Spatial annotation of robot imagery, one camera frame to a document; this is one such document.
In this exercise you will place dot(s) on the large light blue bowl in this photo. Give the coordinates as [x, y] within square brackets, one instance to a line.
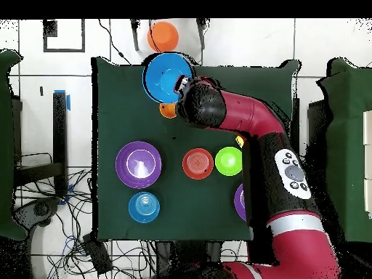
[162, 77]

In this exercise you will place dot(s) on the orange plastic cup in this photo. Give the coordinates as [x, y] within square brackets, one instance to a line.
[168, 110]

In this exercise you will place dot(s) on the yellow plastic cup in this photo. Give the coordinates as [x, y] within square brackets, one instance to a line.
[239, 141]

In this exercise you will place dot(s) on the purple plastic bowl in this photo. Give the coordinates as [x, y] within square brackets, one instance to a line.
[239, 202]
[138, 164]

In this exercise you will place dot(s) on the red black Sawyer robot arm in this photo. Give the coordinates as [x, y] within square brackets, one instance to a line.
[261, 122]

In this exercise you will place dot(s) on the orange round object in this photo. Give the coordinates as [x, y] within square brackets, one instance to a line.
[163, 37]

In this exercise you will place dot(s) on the black tripod leg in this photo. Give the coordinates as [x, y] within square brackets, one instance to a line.
[201, 32]
[134, 35]

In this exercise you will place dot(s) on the dark green tablecloth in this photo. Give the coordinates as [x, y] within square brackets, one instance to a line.
[130, 116]

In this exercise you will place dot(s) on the orange-red plastic bowl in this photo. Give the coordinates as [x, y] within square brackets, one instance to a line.
[197, 163]

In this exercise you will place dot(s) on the green plastic bowl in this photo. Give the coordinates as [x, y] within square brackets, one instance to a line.
[228, 161]

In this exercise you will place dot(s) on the blue tape strip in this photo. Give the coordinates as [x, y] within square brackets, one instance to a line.
[68, 101]

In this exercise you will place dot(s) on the small light blue bowl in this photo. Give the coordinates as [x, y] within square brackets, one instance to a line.
[144, 207]

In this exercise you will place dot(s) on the black metal stand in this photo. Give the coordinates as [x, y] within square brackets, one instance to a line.
[59, 130]

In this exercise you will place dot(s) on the small black object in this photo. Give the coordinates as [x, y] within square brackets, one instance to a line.
[41, 91]

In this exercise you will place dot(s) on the green cloth covered table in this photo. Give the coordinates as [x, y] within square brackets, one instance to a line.
[5, 145]
[348, 130]

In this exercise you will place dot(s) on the black grey chair base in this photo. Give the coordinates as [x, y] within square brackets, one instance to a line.
[39, 209]

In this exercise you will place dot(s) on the black power adapter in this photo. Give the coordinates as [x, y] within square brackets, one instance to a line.
[97, 255]

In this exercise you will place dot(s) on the white box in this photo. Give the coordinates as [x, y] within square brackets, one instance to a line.
[368, 196]

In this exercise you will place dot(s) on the black metal post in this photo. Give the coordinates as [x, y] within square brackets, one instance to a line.
[296, 122]

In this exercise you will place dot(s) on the black square floor frame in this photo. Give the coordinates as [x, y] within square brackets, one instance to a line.
[50, 28]

